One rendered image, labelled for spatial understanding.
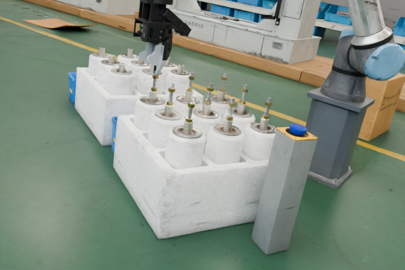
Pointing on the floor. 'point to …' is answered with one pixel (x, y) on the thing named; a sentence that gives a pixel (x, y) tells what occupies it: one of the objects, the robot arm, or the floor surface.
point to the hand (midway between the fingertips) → (158, 69)
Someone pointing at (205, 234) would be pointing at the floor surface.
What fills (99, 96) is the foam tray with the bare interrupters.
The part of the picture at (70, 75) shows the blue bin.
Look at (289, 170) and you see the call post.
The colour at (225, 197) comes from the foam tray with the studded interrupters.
